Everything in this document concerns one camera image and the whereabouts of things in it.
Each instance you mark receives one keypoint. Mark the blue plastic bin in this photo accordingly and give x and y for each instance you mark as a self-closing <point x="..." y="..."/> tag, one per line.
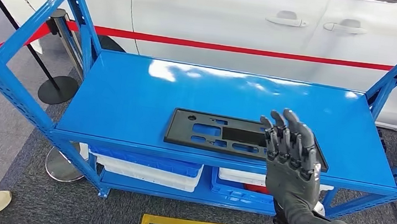
<point x="234" y="196"/>
<point x="142" y="158"/>

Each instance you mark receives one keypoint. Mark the short red barrier belt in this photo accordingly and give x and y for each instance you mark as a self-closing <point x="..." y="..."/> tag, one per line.
<point x="39" y="33"/>

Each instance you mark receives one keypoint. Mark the small black device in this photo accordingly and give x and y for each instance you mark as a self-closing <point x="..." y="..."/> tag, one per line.
<point x="382" y="139"/>

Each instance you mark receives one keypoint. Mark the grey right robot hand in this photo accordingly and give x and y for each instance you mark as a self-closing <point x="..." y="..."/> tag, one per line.
<point x="292" y="183"/>

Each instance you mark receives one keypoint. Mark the white car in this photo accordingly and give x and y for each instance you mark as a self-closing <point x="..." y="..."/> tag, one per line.
<point x="212" y="13"/>

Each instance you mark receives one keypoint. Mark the long red barrier belt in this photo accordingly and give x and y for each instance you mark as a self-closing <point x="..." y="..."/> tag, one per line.
<point x="227" y="48"/>

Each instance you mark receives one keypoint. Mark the red item in bin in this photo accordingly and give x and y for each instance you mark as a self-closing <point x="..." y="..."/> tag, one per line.
<point x="255" y="189"/>

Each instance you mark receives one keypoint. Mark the black stanchion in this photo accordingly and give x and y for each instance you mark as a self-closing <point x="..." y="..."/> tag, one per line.
<point x="58" y="91"/>

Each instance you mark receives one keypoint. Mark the black plastic frame part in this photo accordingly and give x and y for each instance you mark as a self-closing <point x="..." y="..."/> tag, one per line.
<point x="240" y="136"/>

